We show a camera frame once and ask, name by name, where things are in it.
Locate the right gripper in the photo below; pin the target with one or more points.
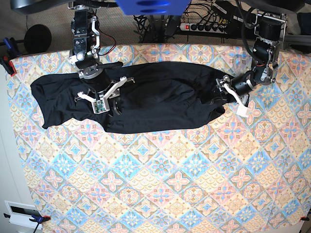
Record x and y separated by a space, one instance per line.
103 98

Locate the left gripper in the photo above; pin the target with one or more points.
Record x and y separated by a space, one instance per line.
239 88

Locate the black t-shirt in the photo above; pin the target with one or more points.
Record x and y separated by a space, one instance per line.
159 96

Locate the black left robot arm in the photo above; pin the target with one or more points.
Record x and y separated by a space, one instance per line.
263 33

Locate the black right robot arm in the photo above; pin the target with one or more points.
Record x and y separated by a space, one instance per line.
85 55

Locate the white power strip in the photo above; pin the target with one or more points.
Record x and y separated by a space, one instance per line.
203 28

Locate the patterned colourful tablecloth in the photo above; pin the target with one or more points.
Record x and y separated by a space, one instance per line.
234 175

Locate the red table clamp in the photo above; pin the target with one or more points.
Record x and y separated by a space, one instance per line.
8 65

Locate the white wall outlet box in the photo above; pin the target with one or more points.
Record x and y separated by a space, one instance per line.
20 214

